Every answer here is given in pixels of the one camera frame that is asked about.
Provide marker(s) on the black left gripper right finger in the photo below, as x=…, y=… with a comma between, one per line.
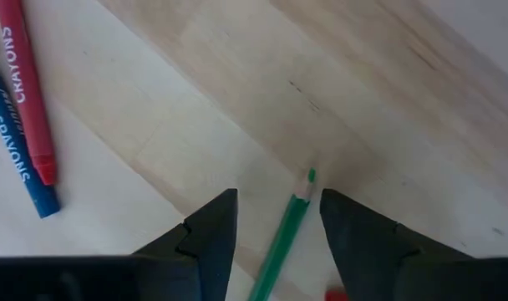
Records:
x=375, y=259

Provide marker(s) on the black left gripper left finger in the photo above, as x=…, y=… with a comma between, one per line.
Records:
x=187, y=263

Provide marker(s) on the pink eraser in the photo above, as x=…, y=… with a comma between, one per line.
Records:
x=335, y=296

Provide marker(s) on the green pencil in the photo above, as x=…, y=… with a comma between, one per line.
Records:
x=283, y=238

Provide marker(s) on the dark blue crayon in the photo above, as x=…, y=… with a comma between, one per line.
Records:
x=11, y=138

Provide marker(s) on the red crayon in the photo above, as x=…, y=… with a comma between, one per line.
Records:
x=24, y=83

